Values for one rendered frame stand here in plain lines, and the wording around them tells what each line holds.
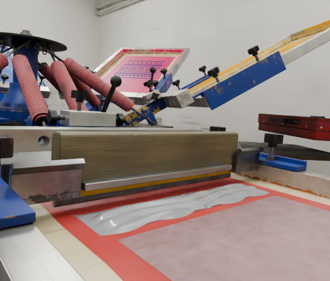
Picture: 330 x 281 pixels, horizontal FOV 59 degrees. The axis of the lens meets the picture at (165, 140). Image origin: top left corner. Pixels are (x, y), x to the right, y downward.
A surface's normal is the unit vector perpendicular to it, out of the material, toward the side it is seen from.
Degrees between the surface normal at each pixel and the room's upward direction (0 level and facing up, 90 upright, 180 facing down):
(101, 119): 90
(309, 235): 0
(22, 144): 90
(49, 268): 0
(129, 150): 90
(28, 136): 90
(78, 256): 0
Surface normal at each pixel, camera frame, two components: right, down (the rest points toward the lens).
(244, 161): 0.65, 0.14
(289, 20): -0.76, 0.02
